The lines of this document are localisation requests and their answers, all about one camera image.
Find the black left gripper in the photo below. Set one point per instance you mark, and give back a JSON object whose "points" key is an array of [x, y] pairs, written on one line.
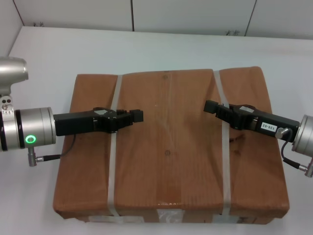
{"points": [[73, 123]]}

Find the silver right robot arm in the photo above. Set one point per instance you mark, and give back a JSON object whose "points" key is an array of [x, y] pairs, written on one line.
{"points": [[304, 137]]}

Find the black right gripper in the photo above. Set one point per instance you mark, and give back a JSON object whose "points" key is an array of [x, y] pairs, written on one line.
{"points": [[264, 124]]}

